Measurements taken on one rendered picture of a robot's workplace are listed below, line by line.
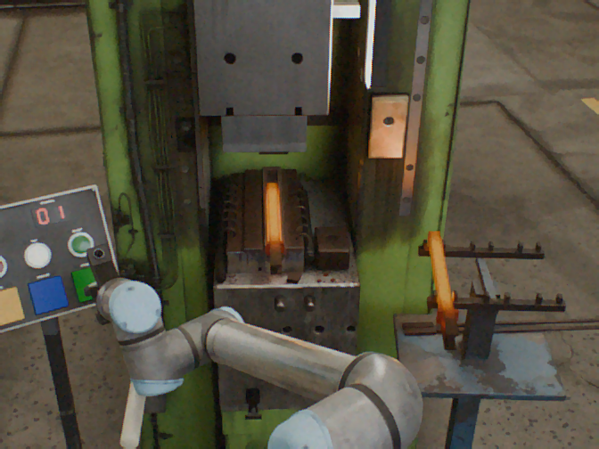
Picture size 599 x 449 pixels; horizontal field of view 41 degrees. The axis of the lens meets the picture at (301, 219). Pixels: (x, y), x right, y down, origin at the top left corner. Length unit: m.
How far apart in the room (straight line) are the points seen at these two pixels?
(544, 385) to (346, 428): 1.11
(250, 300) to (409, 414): 1.05
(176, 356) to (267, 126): 0.62
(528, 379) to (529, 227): 2.12
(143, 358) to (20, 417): 1.64
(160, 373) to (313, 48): 0.78
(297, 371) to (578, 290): 2.61
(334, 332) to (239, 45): 0.82
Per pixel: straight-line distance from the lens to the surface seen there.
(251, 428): 2.41
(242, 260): 2.08
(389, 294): 2.36
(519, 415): 3.11
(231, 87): 1.85
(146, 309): 1.50
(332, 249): 2.08
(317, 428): 1.04
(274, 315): 2.12
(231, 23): 1.79
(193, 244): 2.23
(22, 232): 1.94
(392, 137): 2.06
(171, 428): 2.71
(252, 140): 1.90
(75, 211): 1.96
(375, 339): 2.47
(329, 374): 1.23
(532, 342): 2.21
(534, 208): 4.33
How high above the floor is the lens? 2.16
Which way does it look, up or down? 33 degrees down
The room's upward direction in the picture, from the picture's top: 1 degrees clockwise
